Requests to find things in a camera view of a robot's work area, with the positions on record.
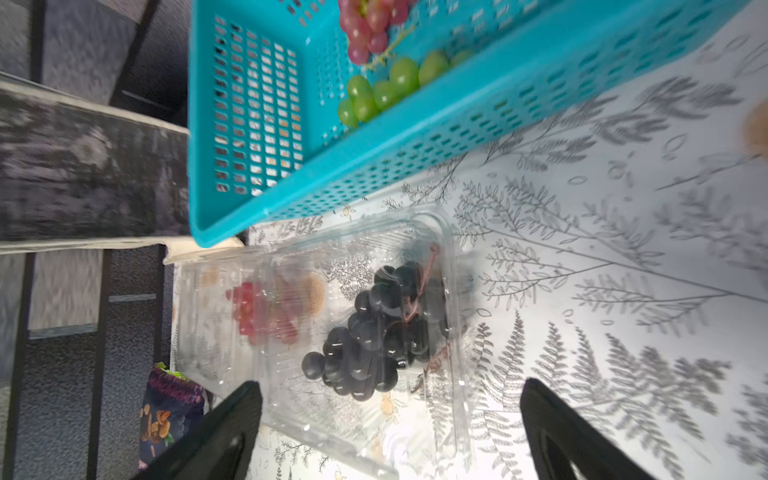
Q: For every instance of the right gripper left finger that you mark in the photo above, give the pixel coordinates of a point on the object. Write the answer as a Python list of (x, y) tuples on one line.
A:
[(220, 447)]

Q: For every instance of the teal plastic basket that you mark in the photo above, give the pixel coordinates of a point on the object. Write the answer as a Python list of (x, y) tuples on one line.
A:
[(266, 79)]

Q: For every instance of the clear clamshell container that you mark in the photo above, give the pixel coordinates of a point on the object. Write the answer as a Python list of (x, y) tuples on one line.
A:
[(419, 430), (209, 349)]

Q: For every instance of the black grape bunch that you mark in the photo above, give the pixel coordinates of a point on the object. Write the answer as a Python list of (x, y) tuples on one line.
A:
[(401, 319)]

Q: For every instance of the green grape bunch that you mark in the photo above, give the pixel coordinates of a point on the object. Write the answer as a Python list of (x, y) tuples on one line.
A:
[(366, 100)]

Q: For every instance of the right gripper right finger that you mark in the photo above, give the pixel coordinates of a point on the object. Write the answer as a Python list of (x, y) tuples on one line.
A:
[(563, 443)]

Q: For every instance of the red grape bunch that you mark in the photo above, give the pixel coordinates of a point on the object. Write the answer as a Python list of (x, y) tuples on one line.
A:
[(374, 29), (262, 314)]

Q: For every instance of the purple snack bag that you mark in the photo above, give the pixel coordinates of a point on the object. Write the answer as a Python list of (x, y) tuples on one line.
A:
[(172, 406)]

